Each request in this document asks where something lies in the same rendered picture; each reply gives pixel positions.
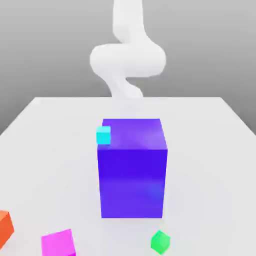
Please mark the large magenta box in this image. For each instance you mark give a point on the large magenta box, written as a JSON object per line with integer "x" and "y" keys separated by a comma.
{"x": 58, "y": 244}

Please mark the small green cube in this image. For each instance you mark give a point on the small green cube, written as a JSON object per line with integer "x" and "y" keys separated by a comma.
{"x": 160, "y": 242}

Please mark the large purple box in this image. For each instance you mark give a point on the large purple box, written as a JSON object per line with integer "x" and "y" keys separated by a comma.
{"x": 132, "y": 180}

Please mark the large orange box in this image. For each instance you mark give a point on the large orange box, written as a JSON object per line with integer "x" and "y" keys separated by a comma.
{"x": 5, "y": 228}

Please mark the small cyan cube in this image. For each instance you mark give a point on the small cyan cube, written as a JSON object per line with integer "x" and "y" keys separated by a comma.
{"x": 103, "y": 136}

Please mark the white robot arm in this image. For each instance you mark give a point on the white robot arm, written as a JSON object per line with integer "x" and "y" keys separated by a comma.
{"x": 128, "y": 58}

